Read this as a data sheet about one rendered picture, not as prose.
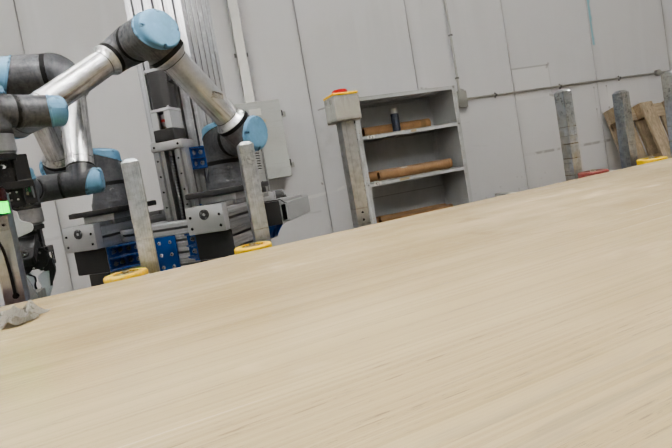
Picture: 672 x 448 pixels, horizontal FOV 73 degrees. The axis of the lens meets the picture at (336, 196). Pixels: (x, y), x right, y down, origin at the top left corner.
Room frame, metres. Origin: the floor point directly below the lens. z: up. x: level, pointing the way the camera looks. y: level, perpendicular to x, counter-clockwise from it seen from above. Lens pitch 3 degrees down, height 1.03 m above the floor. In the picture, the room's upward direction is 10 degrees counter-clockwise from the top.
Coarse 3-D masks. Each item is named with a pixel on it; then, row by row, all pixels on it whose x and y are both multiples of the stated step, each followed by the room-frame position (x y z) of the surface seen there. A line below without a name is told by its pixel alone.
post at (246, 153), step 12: (240, 144) 1.05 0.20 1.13; (252, 144) 1.06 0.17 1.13; (240, 156) 1.05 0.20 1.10; (252, 156) 1.05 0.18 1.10; (240, 168) 1.08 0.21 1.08; (252, 168) 1.05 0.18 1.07; (252, 180) 1.05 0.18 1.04; (252, 192) 1.05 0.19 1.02; (252, 204) 1.05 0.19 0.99; (264, 204) 1.06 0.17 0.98; (252, 216) 1.05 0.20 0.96; (264, 216) 1.06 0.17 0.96; (252, 228) 1.06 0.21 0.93; (264, 228) 1.05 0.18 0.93; (264, 240) 1.05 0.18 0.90
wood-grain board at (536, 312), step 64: (576, 192) 0.96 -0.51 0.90; (640, 192) 0.82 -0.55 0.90; (256, 256) 0.84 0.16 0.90; (320, 256) 0.73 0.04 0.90; (384, 256) 0.64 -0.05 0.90; (448, 256) 0.57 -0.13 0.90; (512, 256) 0.52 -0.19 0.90; (576, 256) 0.47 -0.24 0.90; (640, 256) 0.43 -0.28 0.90; (64, 320) 0.58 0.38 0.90; (128, 320) 0.53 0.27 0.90; (192, 320) 0.48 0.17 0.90; (256, 320) 0.44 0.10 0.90; (320, 320) 0.41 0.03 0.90; (384, 320) 0.38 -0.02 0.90; (448, 320) 0.35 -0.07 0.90; (512, 320) 0.33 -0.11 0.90; (576, 320) 0.31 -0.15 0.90; (640, 320) 0.29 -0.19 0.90; (0, 384) 0.38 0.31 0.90; (64, 384) 0.36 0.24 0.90; (128, 384) 0.33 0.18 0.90; (192, 384) 0.31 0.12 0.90; (256, 384) 0.30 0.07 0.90; (320, 384) 0.28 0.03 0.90; (384, 384) 0.27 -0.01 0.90; (448, 384) 0.25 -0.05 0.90; (512, 384) 0.24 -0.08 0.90; (576, 384) 0.23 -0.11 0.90; (640, 384) 0.22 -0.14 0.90
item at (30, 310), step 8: (32, 304) 0.65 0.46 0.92; (8, 312) 0.61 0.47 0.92; (16, 312) 0.62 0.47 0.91; (24, 312) 0.63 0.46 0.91; (32, 312) 0.62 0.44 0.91; (40, 312) 0.64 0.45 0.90; (0, 320) 0.60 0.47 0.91; (8, 320) 0.59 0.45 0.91; (16, 320) 0.59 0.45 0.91; (24, 320) 0.60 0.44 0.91; (0, 328) 0.59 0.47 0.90
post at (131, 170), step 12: (132, 168) 0.97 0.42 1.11; (132, 180) 0.96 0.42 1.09; (132, 192) 0.96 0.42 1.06; (144, 192) 0.97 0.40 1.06; (132, 204) 0.96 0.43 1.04; (144, 204) 0.97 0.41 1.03; (132, 216) 0.96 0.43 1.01; (144, 216) 0.97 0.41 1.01; (144, 228) 0.97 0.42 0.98; (144, 240) 0.96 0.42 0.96; (144, 252) 0.96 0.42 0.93; (156, 252) 0.98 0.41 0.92; (144, 264) 0.96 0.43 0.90; (156, 264) 0.97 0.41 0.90
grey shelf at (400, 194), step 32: (384, 96) 3.52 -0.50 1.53; (416, 96) 3.90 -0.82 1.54; (448, 96) 3.80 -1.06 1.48; (416, 128) 3.58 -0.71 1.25; (448, 128) 3.87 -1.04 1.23; (384, 160) 3.96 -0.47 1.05; (416, 160) 4.04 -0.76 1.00; (384, 192) 3.95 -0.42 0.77; (416, 192) 4.03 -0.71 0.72; (448, 192) 4.03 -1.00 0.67
